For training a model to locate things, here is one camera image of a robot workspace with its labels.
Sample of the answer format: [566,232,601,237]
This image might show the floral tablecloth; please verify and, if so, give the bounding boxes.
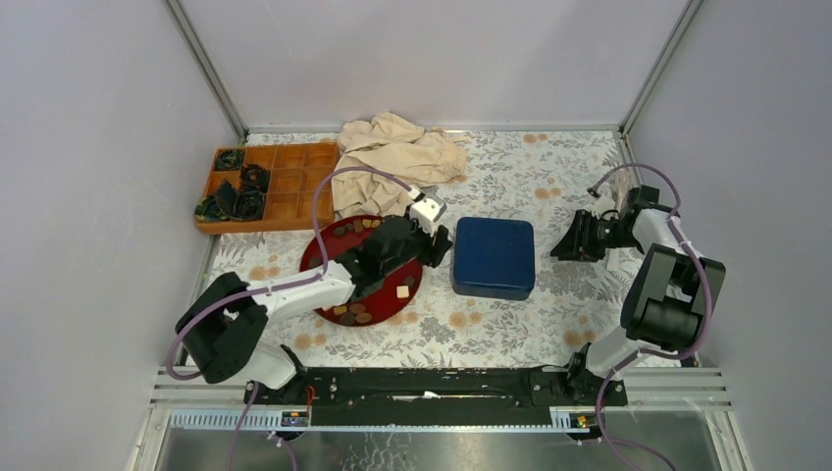
[188,130,684,369]

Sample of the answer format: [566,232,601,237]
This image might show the red round tray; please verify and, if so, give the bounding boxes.
[300,216,424,327]

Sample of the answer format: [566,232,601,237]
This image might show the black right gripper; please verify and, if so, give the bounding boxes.
[547,209,640,263]

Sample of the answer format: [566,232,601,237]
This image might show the navy box lid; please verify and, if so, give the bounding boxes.
[450,217,536,301]

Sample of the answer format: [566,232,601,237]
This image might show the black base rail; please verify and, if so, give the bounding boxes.
[244,367,628,427]

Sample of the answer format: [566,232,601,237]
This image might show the dark rolled tie patterned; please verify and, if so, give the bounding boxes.
[231,189,266,222]

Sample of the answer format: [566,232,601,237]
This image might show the beige crumpled cloth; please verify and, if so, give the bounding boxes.
[331,112,468,218]

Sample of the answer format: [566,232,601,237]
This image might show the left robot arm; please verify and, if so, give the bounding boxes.
[166,216,452,403]

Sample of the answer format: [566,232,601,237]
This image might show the wooden compartment tray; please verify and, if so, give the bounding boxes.
[194,142,339,235]

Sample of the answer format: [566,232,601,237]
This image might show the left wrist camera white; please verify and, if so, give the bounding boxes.
[405,186,446,236]

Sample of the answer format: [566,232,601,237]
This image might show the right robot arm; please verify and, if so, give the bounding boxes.
[550,186,725,404]

